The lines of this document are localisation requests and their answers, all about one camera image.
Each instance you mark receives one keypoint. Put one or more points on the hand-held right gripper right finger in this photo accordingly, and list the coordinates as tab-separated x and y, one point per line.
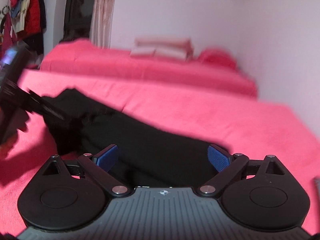
219	158

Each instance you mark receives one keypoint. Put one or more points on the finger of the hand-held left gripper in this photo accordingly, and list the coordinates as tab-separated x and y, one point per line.
47	106

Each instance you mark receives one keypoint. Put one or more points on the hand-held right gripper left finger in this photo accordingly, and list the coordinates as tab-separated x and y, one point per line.
108	158

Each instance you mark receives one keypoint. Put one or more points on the black pants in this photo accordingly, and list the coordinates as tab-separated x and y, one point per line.
150	150

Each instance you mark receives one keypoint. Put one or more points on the pink fleece blanket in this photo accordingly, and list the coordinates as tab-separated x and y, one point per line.
200	115

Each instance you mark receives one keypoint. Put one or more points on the rack of hanging clothes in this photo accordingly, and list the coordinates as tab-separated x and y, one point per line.
25	17

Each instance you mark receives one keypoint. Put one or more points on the red bed cover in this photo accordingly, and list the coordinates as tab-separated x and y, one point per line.
140	65

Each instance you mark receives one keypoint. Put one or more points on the folded red cloth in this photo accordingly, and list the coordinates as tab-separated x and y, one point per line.
217	57

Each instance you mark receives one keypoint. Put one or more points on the pink curtain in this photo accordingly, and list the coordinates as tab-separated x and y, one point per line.
102	12

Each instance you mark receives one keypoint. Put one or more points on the pink satin pillow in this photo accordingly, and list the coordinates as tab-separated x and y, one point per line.
162	42
162	52

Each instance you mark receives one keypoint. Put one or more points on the dark window frame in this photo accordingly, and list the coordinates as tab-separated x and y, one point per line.
77	10

